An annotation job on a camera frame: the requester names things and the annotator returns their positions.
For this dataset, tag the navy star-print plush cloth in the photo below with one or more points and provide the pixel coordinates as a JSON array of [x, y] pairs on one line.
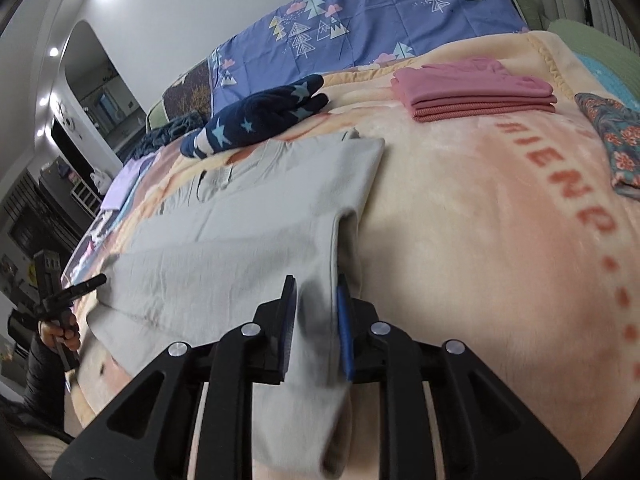
[[250, 115]]

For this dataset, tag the person's left hand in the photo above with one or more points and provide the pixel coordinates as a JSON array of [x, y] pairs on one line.
[[50, 332]]

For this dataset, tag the person's left forearm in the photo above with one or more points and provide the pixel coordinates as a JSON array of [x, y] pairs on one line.
[[45, 385]]

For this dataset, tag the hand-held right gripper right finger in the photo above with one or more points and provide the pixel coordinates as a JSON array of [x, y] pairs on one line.
[[345, 325]]

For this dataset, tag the grey t-shirt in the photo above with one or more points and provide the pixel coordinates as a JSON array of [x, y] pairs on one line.
[[225, 240]]

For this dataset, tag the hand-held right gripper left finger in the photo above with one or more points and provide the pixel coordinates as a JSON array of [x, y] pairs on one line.
[[290, 340]]

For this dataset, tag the light purple cloth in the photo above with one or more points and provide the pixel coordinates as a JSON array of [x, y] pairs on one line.
[[125, 185]]

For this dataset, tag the floral patterned cloth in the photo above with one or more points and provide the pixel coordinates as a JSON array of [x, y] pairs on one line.
[[620, 140]]

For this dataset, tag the blue tree-print quilt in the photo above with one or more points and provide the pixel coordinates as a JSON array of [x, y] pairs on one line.
[[360, 15]]

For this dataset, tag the dark tree-print pillow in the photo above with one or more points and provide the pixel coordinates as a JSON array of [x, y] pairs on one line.
[[192, 90]]

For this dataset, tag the dark wall cabinet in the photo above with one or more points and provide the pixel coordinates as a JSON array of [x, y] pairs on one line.
[[30, 220]]

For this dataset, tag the dark teal blanket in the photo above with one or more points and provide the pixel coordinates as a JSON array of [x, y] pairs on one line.
[[165, 135]]

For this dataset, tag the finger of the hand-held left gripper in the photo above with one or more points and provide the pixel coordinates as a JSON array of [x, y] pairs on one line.
[[85, 287]]

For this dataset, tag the turquoise bed sheet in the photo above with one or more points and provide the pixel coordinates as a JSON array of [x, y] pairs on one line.
[[600, 72]]

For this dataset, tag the folded pink clothes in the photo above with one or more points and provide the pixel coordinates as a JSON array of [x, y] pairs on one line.
[[465, 85]]

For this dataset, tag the arched doorway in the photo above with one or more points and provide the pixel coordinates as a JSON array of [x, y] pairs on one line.
[[100, 90]]

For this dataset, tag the peach printed blanket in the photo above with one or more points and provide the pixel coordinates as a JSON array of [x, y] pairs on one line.
[[475, 220]]

